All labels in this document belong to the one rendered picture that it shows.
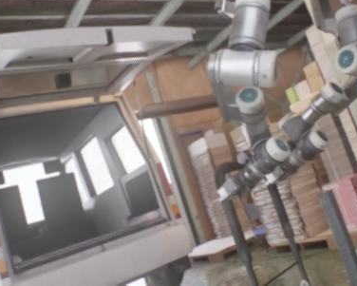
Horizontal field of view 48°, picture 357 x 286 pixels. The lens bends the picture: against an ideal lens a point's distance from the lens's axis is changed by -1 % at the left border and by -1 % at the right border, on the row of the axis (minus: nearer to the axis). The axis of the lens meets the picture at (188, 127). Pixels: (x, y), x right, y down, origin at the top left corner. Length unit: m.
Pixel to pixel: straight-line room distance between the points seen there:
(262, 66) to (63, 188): 4.23
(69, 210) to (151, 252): 2.08
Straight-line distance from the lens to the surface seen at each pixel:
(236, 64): 1.06
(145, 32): 2.51
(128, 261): 3.10
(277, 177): 1.62
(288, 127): 1.60
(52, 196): 5.04
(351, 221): 3.40
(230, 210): 1.45
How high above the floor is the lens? 0.66
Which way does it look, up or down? 10 degrees up
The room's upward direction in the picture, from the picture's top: 19 degrees counter-clockwise
